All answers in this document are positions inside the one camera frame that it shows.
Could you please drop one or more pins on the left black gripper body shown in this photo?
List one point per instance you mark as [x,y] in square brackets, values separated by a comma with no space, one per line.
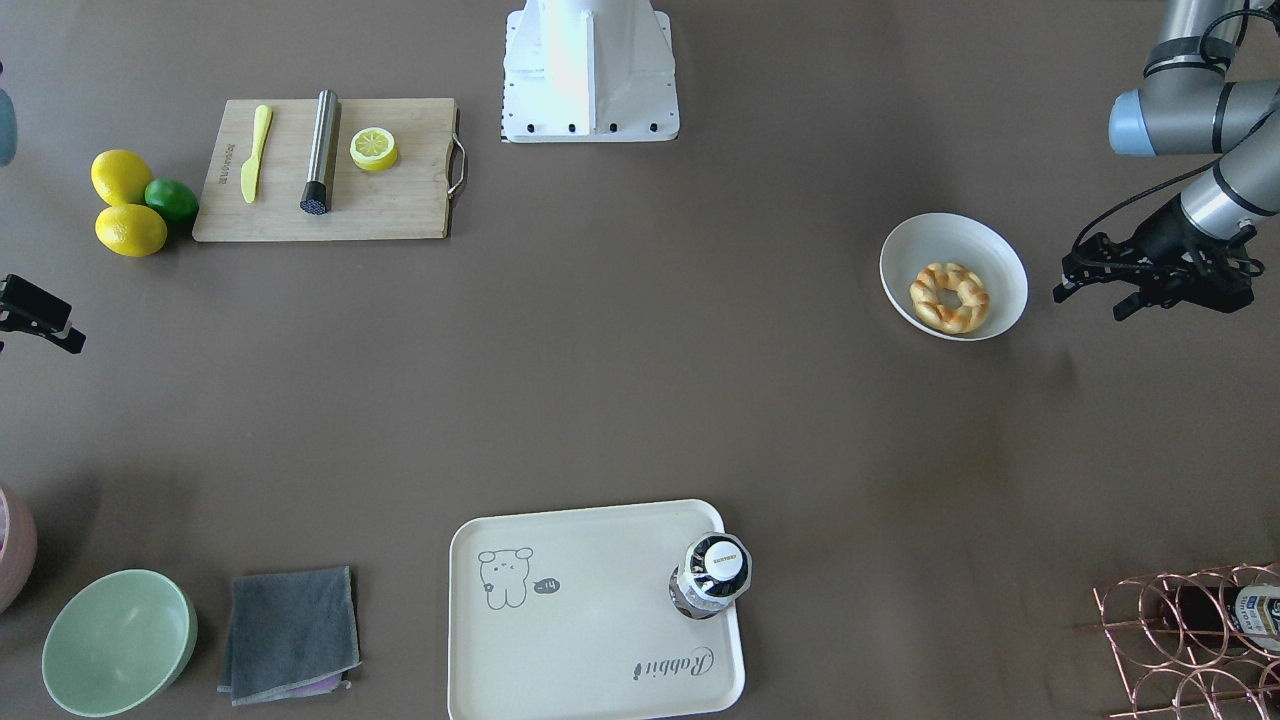
[1160,237]

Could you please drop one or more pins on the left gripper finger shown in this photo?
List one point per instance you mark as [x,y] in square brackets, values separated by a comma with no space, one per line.
[1068,286]
[1134,302]

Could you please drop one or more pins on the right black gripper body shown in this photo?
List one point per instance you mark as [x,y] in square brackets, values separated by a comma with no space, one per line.
[32,302]

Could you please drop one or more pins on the braided glazed donut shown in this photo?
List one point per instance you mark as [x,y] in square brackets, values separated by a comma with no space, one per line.
[950,298]

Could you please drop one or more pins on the white bowl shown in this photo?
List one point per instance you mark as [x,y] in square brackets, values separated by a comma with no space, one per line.
[949,238]

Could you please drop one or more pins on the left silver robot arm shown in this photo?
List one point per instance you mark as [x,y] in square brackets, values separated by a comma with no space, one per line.
[1188,105]

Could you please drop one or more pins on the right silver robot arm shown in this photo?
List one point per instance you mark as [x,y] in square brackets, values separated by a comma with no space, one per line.
[9,138]

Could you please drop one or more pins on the dark drink bottle on tray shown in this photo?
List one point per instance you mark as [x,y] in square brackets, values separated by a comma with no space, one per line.
[715,570]

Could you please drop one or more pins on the cream serving tray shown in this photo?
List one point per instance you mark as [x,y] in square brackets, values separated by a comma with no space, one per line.
[567,615]

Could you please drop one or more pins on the yellow lemon near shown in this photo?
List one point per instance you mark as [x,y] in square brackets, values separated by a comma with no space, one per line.
[131,230]

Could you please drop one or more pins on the yellow lemon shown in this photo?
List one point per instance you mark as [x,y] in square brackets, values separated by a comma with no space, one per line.
[131,230]
[120,177]

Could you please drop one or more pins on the yellow lemon far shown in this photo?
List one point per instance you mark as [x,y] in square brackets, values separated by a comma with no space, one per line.
[120,177]

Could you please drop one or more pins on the green lime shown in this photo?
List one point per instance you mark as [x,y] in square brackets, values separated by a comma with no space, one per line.
[174,201]

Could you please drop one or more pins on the pink bowl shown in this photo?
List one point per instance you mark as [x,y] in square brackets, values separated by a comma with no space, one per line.
[20,542]

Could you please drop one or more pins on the yellow plastic knife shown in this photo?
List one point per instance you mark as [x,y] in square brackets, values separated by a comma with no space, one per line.
[250,170]

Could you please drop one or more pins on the steel cylinder muddler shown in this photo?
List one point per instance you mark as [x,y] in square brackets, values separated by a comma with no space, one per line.
[317,196]

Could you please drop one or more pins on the bottle in rack upper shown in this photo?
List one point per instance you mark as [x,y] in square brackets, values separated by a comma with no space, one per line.
[1227,617]

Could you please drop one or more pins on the mint green bowl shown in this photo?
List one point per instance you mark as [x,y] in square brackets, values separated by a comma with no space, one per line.
[120,641]

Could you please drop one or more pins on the half lemon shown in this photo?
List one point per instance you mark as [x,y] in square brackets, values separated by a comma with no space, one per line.
[373,149]

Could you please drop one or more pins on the wooden cutting board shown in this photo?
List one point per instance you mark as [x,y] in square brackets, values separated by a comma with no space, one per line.
[262,160]

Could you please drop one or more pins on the grey folded cloth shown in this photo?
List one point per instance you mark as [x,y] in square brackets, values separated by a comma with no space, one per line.
[290,635]

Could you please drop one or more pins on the copper wire bottle rack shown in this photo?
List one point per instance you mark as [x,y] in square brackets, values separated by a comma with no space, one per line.
[1162,675]

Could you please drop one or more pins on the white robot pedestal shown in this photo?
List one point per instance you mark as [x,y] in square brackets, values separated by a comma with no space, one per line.
[589,72]

